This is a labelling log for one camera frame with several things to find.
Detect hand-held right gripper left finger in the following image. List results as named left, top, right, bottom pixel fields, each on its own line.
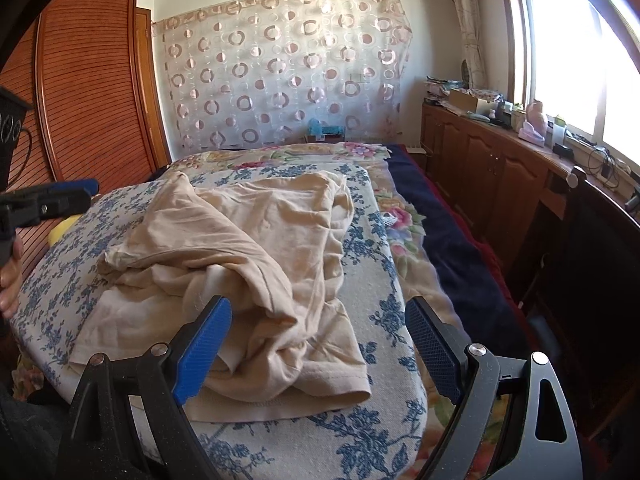
left=55, top=295, right=233, bottom=480

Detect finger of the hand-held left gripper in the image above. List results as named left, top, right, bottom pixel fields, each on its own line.
left=0, top=179, right=99, bottom=222

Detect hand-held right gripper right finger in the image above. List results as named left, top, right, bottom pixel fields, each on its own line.
left=404, top=296, right=586, bottom=480

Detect beige printed t-shirt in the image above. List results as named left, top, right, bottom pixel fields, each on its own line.
left=69, top=170, right=373, bottom=423

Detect person's left hand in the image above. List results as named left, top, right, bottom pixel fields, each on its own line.
left=0, top=237, right=22, bottom=322

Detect blue floral white blanket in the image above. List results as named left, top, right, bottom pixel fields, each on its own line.
left=7, top=162, right=426, bottom=480

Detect wooden louvred wardrobe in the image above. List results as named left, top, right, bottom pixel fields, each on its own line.
left=0, top=0, right=173, bottom=281

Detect navy blue blanket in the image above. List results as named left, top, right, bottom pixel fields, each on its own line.
left=387, top=144, right=531, bottom=361

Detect pastel floral bedspread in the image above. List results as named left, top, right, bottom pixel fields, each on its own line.
left=167, top=141, right=473, bottom=480

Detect black chair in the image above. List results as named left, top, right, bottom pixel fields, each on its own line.
left=520, top=166, right=640, bottom=441

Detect wooden window cabinet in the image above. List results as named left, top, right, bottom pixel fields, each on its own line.
left=420, top=102, right=640, bottom=281

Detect teal box by curtain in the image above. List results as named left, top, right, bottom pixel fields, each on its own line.
left=306, top=118, right=347, bottom=144

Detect pink figurine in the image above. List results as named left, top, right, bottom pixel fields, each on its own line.
left=519, top=100, right=547, bottom=147

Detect cardboard box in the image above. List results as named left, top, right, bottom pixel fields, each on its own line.
left=448, top=88, right=502, bottom=113

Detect sheer circle-patterned curtain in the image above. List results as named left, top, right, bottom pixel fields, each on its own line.
left=152, top=0, right=416, bottom=158

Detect patterned window curtain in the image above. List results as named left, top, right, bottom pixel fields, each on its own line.
left=445, top=0, right=488, bottom=88

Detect window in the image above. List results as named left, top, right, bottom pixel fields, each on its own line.
left=505, top=0, right=640, bottom=161

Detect black cables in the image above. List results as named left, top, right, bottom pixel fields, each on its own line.
left=567, top=132, right=617, bottom=181

